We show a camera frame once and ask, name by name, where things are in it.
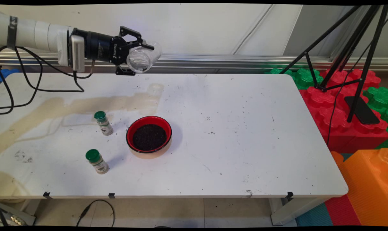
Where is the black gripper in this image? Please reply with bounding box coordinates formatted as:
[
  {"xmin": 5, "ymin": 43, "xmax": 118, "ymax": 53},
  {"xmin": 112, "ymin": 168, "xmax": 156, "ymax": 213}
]
[{"xmin": 73, "ymin": 26, "xmax": 155, "ymax": 76}]

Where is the clear plastic jar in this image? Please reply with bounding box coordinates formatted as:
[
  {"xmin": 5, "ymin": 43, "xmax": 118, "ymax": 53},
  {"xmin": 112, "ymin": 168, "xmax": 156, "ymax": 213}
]
[{"xmin": 126, "ymin": 41, "xmax": 163, "ymax": 74}]

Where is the red bowl black rim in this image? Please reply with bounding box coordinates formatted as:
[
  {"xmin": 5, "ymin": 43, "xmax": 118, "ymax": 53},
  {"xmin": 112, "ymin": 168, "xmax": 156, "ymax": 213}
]
[{"xmin": 126, "ymin": 116, "xmax": 173, "ymax": 159}]

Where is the green cap spice bottle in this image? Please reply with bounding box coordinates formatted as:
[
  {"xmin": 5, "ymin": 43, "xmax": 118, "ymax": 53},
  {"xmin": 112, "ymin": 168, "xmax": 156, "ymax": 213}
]
[
  {"xmin": 86, "ymin": 149, "xmax": 110, "ymax": 175},
  {"xmin": 94, "ymin": 111, "xmax": 114, "ymax": 136}
]

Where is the dark grains heap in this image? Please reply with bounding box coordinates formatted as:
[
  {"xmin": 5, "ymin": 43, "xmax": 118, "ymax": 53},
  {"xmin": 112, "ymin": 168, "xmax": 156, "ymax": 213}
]
[{"xmin": 133, "ymin": 124, "xmax": 167, "ymax": 151}]

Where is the green foam block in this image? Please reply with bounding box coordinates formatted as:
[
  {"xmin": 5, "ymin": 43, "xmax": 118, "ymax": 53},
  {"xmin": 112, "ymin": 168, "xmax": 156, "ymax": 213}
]
[
  {"xmin": 362, "ymin": 87, "xmax": 388, "ymax": 124},
  {"xmin": 266, "ymin": 66, "xmax": 324, "ymax": 90}
]

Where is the grey metal base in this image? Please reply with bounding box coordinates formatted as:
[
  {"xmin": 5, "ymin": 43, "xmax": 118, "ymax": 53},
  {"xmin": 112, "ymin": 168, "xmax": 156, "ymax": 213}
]
[{"xmin": 0, "ymin": 201, "xmax": 36, "ymax": 227}]

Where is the red foam block stack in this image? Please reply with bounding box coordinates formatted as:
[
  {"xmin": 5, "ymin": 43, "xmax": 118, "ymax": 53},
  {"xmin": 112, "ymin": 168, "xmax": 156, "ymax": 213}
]
[{"xmin": 298, "ymin": 69, "xmax": 388, "ymax": 154}]

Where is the white table leg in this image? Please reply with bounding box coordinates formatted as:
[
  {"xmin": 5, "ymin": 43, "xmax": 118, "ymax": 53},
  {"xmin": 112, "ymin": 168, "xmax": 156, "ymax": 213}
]
[{"xmin": 270, "ymin": 196, "xmax": 331, "ymax": 226}]

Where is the black flat plate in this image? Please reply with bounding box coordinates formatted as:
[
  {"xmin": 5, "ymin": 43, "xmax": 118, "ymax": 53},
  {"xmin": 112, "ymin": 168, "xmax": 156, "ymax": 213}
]
[{"xmin": 344, "ymin": 96, "xmax": 380, "ymax": 125}]

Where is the black tripod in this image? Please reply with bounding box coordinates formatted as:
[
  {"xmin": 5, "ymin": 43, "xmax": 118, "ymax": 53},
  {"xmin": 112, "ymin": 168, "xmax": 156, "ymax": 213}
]
[{"xmin": 279, "ymin": 5, "xmax": 388, "ymax": 123}]

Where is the teal floor mat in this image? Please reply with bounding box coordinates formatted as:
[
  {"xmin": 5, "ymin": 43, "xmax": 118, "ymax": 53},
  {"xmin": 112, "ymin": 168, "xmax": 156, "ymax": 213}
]
[{"xmin": 295, "ymin": 203, "xmax": 334, "ymax": 227}]

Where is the red floor mat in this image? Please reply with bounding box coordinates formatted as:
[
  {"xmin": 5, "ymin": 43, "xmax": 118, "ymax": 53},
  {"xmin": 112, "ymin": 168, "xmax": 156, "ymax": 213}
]
[{"xmin": 324, "ymin": 195, "xmax": 361, "ymax": 226}]

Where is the orange foam block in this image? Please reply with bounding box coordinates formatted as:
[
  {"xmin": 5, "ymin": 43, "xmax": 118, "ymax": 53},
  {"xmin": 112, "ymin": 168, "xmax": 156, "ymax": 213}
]
[{"xmin": 330, "ymin": 148, "xmax": 388, "ymax": 227}]

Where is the white silver wrist camera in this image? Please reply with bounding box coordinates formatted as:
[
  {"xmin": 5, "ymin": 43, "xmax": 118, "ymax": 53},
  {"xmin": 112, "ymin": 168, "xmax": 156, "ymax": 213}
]
[{"xmin": 69, "ymin": 35, "xmax": 85, "ymax": 73}]

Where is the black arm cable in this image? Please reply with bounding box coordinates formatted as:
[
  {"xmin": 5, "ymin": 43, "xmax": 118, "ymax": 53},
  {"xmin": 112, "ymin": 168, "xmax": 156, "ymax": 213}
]
[{"xmin": 0, "ymin": 47, "xmax": 95, "ymax": 115}]

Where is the aluminium wall rail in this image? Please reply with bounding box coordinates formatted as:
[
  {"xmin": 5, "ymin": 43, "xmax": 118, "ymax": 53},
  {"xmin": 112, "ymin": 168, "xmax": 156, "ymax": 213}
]
[{"xmin": 0, "ymin": 51, "xmax": 388, "ymax": 73}]

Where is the black arm strap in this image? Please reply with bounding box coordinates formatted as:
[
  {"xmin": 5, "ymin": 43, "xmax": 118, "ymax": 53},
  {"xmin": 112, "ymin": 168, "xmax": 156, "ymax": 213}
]
[{"xmin": 7, "ymin": 15, "xmax": 18, "ymax": 51}]

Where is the black floor cable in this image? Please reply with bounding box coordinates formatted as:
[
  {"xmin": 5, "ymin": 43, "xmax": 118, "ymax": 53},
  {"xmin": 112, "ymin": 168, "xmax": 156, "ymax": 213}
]
[{"xmin": 76, "ymin": 200, "xmax": 115, "ymax": 227}]

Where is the thin black tripod cable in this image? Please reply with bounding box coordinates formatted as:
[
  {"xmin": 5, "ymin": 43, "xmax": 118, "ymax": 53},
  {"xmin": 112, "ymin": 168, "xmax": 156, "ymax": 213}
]
[{"xmin": 326, "ymin": 16, "xmax": 388, "ymax": 145}]

